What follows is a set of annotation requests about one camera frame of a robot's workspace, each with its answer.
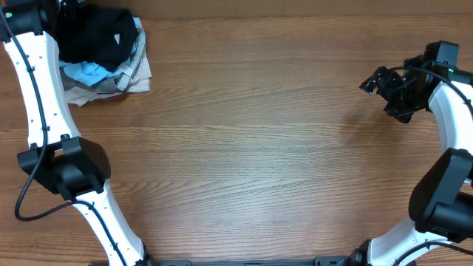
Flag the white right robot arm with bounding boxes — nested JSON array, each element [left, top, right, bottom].
[[344, 41, 472, 265]]

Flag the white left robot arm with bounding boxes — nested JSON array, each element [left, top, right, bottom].
[[1, 1, 153, 265]]

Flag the grey folded garment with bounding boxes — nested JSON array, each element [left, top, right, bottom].
[[61, 69, 145, 95]]

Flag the black folded shirt on pile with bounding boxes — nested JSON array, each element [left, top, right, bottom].
[[55, 3, 137, 72]]

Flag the light blue folded garment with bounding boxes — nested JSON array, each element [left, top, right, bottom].
[[59, 61, 122, 86]]

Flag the beige folded garment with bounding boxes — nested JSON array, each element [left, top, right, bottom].
[[64, 27, 153, 108]]

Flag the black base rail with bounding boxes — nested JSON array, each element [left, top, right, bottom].
[[135, 256, 368, 266]]

